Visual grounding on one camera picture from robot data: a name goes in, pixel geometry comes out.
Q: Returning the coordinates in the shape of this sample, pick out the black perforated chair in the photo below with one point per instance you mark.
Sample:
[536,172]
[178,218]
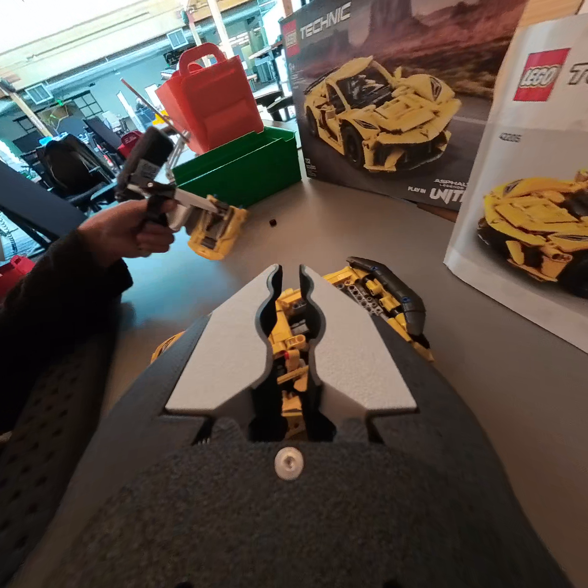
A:
[41,459]

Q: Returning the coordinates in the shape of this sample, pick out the black tilted panel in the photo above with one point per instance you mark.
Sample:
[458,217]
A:
[32,202]

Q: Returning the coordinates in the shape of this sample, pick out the person's left forearm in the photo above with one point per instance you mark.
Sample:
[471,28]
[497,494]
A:
[46,312]

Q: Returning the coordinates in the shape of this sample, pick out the red plastic container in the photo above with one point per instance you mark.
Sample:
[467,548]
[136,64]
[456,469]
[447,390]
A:
[16,275]

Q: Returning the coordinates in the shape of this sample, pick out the red plastic tote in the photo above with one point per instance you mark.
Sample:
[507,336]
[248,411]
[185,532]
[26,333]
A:
[216,101]

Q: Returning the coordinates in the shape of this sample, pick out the black office chair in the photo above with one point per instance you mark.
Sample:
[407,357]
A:
[69,170]

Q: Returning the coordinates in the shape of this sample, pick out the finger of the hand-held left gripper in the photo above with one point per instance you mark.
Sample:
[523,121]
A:
[181,218]
[195,200]

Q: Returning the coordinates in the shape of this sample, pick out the person's left hand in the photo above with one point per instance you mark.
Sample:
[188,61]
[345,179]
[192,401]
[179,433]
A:
[119,229]

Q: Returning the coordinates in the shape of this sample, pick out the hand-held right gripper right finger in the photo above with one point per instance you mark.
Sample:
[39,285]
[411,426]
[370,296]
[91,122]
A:
[363,363]

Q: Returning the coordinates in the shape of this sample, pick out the yellow brick car panel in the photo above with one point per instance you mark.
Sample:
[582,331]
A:
[225,229]

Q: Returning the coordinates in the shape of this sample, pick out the yellow toy brick car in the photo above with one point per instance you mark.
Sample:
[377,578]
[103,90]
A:
[395,298]

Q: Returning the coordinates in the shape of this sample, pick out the white car instruction booklet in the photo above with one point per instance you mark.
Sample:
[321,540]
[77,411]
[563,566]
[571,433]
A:
[528,138]

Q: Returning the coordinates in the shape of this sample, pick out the dark car set box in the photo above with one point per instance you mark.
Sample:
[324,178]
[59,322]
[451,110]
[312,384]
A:
[404,36]

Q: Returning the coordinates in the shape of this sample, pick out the grey desk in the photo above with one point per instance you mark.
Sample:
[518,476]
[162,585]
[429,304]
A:
[482,390]

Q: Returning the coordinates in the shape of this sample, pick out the green plastic bin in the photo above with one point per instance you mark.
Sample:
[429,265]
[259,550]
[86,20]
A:
[248,165]

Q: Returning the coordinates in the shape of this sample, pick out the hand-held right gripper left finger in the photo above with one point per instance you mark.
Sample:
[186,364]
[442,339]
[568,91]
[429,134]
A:
[220,363]

